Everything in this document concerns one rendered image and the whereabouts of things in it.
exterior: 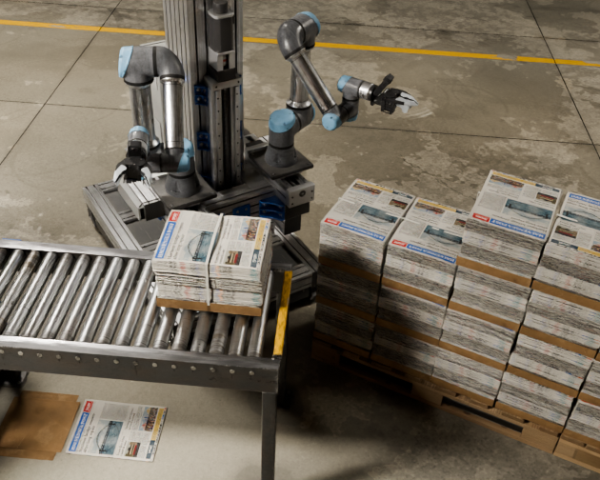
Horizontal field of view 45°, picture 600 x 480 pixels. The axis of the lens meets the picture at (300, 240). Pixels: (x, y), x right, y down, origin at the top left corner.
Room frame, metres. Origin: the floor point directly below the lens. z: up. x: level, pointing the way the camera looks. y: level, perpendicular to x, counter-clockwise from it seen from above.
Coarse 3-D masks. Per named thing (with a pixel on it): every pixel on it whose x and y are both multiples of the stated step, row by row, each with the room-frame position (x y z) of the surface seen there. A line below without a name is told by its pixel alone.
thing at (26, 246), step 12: (0, 240) 2.18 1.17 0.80; (12, 240) 2.18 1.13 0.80; (60, 252) 2.13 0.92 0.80; (72, 252) 2.13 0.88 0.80; (84, 252) 2.13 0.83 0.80; (96, 252) 2.14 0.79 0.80; (108, 252) 2.14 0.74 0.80; (120, 252) 2.14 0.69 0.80; (132, 252) 2.15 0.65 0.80; (144, 252) 2.15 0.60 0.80; (108, 264) 2.12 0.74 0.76; (144, 264) 2.12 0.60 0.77; (276, 264) 2.13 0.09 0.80; (288, 264) 2.13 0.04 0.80; (120, 276) 2.12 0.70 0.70; (276, 276) 2.09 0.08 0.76; (276, 288) 2.09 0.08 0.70
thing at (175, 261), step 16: (176, 224) 2.04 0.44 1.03; (192, 224) 2.05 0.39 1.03; (208, 224) 2.06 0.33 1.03; (160, 240) 1.95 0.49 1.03; (176, 240) 1.96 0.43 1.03; (192, 240) 1.96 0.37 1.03; (160, 256) 1.87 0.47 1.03; (176, 256) 1.87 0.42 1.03; (192, 256) 1.88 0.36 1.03; (160, 272) 1.86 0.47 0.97; (176, 272) 1.84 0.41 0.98; (192, 272) 1.84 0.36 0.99; (160, 288) 1.86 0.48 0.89; (176, 288) 1.85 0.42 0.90; (192, 288) 1.85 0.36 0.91
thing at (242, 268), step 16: (240, 224) 2.07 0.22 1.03; (256, 224) 2.07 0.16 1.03; (224, 240) 1.97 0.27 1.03; (240, 240) 1.97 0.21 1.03; (256, 240) 1.98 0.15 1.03; (224, 256) 1.88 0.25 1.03; (240, 256) 1.89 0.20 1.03; (256, 256) 1.89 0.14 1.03; (224, 272) 1.84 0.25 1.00; (240, 272) 1.83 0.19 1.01; (256, 272) 1.83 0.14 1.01; (224, 288) 1.84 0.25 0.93; (240, 288) 1.83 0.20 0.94; (256, 288) 1.83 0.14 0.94; (240, 304) 1.84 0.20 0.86; (256, 304) 1.83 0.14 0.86
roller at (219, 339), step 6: (222, 312) 1.85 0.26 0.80; (222, 318) 1.82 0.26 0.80; (228, 318) 1.82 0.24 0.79; (216, 324) 1.80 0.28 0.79; (222, 324) 1.79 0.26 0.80; (228, 324) 1.80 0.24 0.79; (216, 330) 1.76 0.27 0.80; (222, 330) 1.76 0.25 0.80; (228, 330) 1.78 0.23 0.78; (216, 336) 1.73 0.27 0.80; (222, 336) 1.73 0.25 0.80; (216, 342) 1.70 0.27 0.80; (222, 342) 1.71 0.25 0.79; (210, 348) 1.68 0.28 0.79; (216, 348) 1.68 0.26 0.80; (222, 348) 1.68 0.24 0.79
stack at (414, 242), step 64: (384, 192) 2.61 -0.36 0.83; (384, 256) 2.29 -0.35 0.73; (448, 256) 2.19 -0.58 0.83; (320, 320) 2.37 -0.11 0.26; (448, 320) 2.13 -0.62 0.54; (512, 320) 2.04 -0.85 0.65; (576, 320) 1.95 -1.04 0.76; (384, 384) 2.22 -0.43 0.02; (512, 384) 2.00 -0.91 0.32; (576, 384) 1.91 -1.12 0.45
